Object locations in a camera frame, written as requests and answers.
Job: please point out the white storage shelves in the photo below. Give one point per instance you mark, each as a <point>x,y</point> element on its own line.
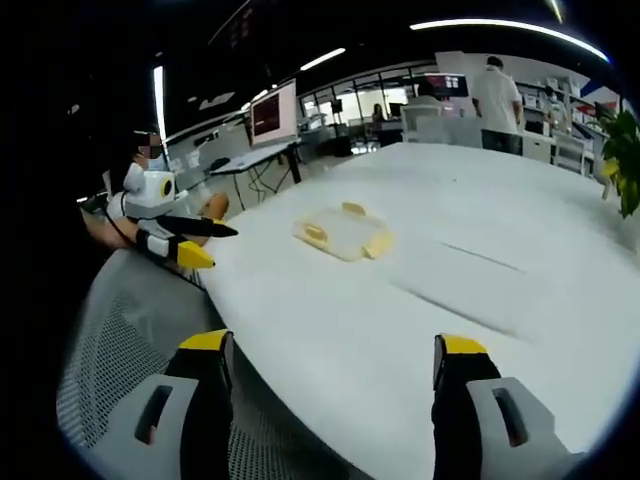
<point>575,112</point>

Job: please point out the white mesh chair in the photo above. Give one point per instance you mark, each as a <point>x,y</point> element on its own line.
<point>425,125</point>

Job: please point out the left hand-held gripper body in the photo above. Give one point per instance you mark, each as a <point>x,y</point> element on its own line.
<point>150,192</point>

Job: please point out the wall screen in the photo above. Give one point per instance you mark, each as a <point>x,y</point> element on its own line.
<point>450,84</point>

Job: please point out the grey mesh office chair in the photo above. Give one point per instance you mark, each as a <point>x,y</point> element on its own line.
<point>135,325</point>

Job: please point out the green potted plant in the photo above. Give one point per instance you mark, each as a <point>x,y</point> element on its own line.
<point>625,155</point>

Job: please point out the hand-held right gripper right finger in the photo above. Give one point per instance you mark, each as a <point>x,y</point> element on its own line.
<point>465,400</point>

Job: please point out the clear box with yellow clips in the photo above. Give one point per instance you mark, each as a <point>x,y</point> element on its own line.
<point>345,232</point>

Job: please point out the computer monitor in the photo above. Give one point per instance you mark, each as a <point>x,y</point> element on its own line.
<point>274,114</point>

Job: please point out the white desk with black legs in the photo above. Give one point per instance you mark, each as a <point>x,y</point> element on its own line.
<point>255,157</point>

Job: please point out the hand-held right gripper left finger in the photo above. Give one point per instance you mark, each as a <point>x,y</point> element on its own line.
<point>200,400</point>

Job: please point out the long ceiling light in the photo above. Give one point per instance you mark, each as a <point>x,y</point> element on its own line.
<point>159,102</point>
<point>505,27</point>
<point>322,59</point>

